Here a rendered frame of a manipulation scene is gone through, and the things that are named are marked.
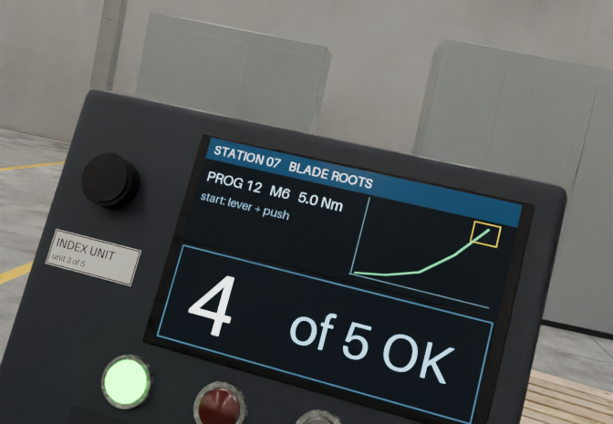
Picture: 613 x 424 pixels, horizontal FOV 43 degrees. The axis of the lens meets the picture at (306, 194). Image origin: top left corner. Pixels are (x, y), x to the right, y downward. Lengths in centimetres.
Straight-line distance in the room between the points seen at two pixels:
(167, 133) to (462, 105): 586
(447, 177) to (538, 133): 595
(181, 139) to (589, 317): 626
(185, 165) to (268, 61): 744
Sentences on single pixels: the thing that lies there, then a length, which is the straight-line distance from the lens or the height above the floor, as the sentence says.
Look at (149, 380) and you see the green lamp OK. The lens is 40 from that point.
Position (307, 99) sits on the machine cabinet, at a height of 140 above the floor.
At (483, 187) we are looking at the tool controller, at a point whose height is 125.
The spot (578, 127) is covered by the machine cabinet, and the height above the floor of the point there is 158.
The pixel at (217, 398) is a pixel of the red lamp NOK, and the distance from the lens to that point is 39.
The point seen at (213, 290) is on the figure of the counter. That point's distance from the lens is 40.
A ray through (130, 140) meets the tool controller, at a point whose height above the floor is 123.
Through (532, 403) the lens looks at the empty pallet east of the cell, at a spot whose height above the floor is 14.
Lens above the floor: 126
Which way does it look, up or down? 6 degrees down
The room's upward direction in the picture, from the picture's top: 11 degrees clockwise
